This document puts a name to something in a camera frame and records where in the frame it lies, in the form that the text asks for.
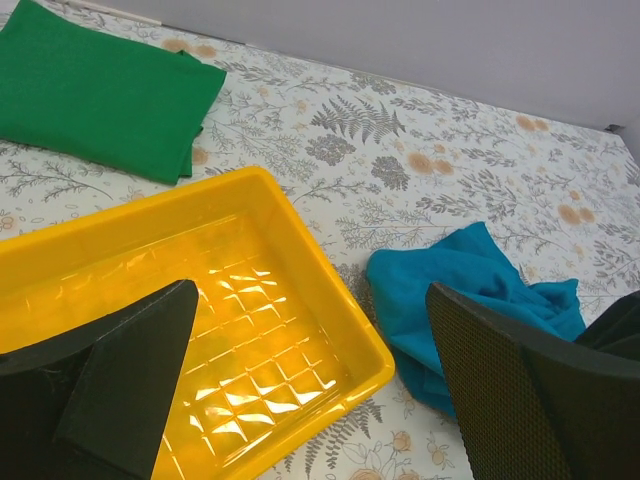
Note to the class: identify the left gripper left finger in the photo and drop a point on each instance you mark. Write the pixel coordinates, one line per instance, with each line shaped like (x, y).
(93, 402)

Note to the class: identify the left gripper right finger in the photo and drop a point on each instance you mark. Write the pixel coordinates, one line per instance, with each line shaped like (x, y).
(530, 405)

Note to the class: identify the yellow plastic tray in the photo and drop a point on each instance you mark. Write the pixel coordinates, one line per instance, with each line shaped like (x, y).
(278, 350)

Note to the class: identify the floral table mat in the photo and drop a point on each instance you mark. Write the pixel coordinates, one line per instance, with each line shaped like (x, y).
(372, 163)

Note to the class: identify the folded green t shirt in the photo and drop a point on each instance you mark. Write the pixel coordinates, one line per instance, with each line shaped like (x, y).
(101, 98)

